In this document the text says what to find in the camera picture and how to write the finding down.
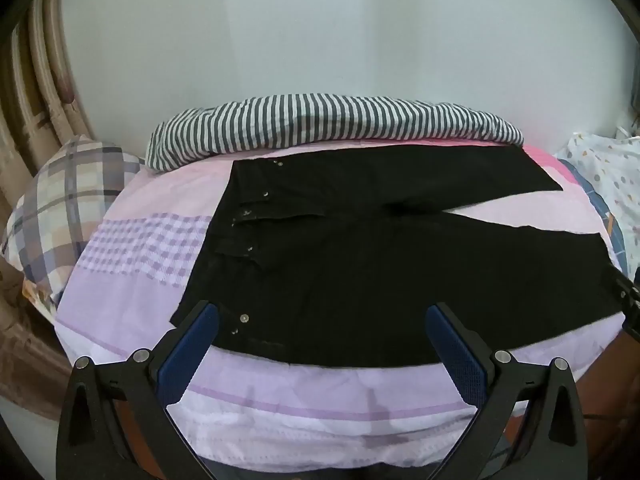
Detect grey white striped blanket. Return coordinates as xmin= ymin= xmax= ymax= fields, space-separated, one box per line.
xmin=144 ymin=91 xmax=525 ymax=173

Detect pink purple bedsheet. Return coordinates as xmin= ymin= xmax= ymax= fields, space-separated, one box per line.
xmin=52 ymin=137 xmax=631 ymax=480

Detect plaid pillow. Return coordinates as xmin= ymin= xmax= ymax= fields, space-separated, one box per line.
xmin=0 ymin=135 xmax=146 ymax=306

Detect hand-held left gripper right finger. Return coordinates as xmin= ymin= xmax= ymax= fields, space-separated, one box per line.
xmin=424 ymin=301 xmax=587 ymax=480

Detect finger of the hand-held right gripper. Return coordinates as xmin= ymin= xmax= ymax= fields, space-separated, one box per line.
xmin=616 ymin=280 xmax=640 ymax=335

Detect white dotted pillow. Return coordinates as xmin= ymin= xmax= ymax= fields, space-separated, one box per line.
xmin=552 ymin=130 xmax=640 ymax=271

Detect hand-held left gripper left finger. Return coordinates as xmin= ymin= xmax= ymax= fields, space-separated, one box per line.
xmin=57 ymin=300 xmax=221 ymax=480

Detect black pants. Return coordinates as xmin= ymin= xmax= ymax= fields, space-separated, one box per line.
xmin=170 ymin=147 xmax=626 ymax=368

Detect beige patterned curtain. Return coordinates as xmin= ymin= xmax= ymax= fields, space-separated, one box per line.
xmin=0 ymin=0 xmax=96 ymax=421

